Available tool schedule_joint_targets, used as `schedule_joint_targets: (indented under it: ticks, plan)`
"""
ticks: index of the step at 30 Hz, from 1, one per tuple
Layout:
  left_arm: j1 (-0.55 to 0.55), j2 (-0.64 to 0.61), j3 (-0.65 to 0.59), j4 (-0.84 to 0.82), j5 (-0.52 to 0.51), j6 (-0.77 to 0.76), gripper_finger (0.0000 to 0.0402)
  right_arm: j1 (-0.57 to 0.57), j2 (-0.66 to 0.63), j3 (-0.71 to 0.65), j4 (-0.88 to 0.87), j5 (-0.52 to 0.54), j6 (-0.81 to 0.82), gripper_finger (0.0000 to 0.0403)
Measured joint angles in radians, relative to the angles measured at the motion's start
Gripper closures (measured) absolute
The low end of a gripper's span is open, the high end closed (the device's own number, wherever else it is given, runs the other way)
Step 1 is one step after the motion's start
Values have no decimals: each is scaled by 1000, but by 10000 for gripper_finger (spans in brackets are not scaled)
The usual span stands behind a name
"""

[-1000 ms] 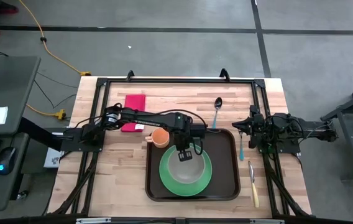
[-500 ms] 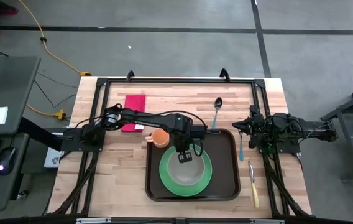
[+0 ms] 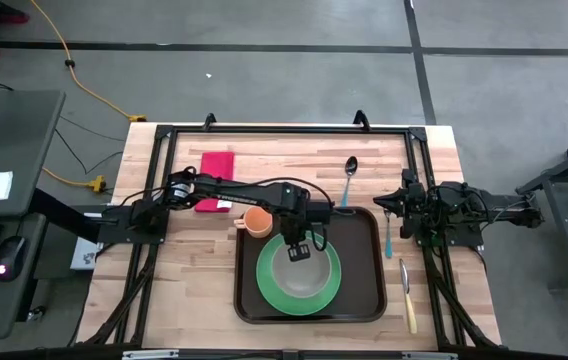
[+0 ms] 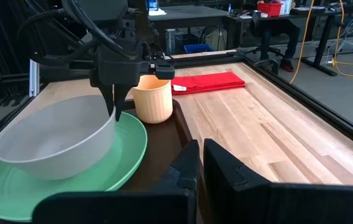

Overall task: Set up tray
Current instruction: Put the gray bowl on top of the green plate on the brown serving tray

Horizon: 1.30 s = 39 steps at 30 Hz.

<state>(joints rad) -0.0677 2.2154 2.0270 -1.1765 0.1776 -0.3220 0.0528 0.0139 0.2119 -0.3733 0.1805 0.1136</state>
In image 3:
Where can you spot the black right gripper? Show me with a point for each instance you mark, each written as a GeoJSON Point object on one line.
{"type": "Point", "coordinates": [421, 207]}

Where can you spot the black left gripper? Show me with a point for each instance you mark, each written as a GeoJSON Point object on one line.
{"type": "Point", "coordinates": [295, 225]}

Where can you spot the white bowl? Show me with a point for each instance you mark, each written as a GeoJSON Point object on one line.
{"type": "Point", "coordinates": [299, 277]}

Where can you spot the green plate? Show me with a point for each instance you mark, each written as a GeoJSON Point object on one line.
{"type": "Point", "coordinates": [263, 275]}

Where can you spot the orange cup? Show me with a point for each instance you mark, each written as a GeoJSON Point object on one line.
{"type": "Point", "coordinates": [258, 222]}

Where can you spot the red cloth napkin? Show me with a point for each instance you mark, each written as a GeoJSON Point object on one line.
{"type": "Point", "coordinates": [216, 162]}

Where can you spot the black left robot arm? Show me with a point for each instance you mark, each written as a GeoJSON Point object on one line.
{"type": "Point", "coordinates": [244, 189]}

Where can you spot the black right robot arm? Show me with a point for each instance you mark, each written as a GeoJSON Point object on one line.
{"type": "Point", "coordinates": [489, 210]}

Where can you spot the brown plastic tray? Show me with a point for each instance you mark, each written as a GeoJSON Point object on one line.
{"type": "Point", "coordinates": [254, 305]}

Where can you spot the black metal cart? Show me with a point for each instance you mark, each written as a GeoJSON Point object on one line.
{"type": "Point", "coordinates": [546, 180]}

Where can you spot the silver aluminium bar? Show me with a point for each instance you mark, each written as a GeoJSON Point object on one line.
{"type": "Point", "coordinates": [429, 356]}
{"type": "Point", "coordinates": [150, 354]}

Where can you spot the white printed box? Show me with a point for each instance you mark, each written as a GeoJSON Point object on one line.
{"type": "Point", "coordinates": [84, 255]}

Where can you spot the metal desk foot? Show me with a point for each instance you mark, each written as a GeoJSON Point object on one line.
{"type": "Point", "coordinates": [36, 314]}

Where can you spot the black computer mouse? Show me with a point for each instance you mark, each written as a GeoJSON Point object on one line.
{"type": "Point", "coordinates": [10, 257]}

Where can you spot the grey desk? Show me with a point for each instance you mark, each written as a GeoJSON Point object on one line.
{"type": "Point", "coordinates": [9, 130]}

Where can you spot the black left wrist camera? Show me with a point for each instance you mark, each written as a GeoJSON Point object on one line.
{"type": "Point", "coordinates": [321, 210]}

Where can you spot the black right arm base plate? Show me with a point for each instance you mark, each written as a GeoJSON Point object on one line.
{"type": "Point", "coordinates": [469, 239]}

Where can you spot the black aluminium rig frame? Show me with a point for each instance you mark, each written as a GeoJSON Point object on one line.
{"type": "Point", "coordinates": [289, 129]}

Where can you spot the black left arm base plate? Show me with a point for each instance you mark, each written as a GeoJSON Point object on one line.
{"type": "Point", "coordinates": [114, 232]}

